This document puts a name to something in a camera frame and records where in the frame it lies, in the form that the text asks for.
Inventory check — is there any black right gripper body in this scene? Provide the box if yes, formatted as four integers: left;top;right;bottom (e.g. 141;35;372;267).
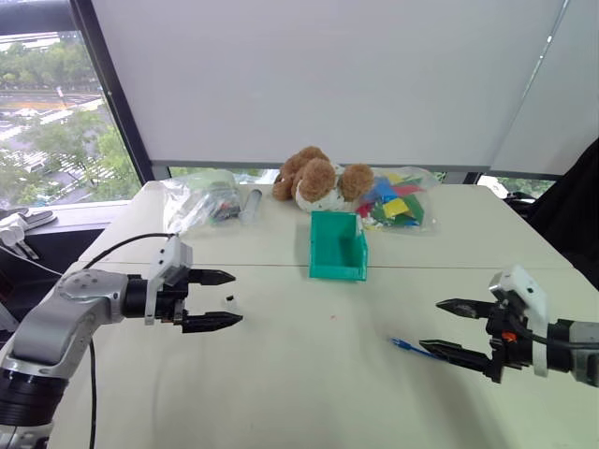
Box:
483;299;537;385

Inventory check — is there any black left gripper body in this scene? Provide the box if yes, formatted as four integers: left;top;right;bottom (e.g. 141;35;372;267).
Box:
155;268;192;326

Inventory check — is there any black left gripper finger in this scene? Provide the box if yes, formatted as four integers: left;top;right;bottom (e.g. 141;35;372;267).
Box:
188;268;237;288
181;311;244;335

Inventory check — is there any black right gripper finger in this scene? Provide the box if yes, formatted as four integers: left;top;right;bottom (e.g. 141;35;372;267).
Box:
435;298;496;321
418;339;497;376

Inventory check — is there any blue pen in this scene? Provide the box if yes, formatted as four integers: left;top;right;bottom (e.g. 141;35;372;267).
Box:
389;337;444;361

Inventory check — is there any clear bag of small parts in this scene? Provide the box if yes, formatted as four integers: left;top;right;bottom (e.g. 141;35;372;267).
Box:
160;169;242;236

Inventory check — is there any grey plastic tube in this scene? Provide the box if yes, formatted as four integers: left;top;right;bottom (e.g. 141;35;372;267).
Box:
238;187;265;225

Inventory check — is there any clear bag of coloured blocks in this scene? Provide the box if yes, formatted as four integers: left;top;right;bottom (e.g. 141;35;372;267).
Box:
346;165;442;236

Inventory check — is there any green plastic storage bin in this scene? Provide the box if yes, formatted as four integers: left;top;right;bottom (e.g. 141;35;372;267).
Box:
306;210;372;283

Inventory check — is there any brown and white plush toy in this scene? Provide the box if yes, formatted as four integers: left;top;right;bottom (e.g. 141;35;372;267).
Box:
271;145;376;213

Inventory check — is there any black fabric chair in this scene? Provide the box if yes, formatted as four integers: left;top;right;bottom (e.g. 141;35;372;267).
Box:
501;137;599;283

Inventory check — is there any black equipment box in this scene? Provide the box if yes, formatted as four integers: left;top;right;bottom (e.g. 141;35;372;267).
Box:
0;242;65;334

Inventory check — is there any dark grey flat case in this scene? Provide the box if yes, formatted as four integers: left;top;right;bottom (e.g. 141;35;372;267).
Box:
17;210;56;229

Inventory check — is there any white plastic device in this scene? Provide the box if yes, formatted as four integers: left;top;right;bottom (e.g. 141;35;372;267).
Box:
0;212;40;261

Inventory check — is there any narrow white roller blind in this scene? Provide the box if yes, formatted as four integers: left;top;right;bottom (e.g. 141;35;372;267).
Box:
489;0;599;179

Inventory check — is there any wide white roller blind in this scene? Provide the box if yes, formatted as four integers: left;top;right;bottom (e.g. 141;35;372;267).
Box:
91;0;573;170

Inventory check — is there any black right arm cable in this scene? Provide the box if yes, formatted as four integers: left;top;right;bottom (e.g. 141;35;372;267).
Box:
505;311;584;351

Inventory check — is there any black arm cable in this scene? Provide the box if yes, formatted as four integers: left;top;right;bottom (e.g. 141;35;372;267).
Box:
81;232;175;449
505;311;584;351

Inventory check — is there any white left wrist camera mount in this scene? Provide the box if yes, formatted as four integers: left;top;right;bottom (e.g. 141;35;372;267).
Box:
143;235;194;326

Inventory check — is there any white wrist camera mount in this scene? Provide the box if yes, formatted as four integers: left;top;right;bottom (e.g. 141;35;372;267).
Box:
143;235;194;326
488;265;549;378

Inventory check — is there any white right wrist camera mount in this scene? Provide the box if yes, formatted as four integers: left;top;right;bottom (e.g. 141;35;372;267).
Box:
488;265;549;378

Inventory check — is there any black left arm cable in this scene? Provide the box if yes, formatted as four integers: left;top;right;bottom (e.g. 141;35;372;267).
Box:
81;232;175;449

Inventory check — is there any black window frame post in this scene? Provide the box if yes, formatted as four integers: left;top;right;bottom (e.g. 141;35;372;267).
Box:
68;0;156;184

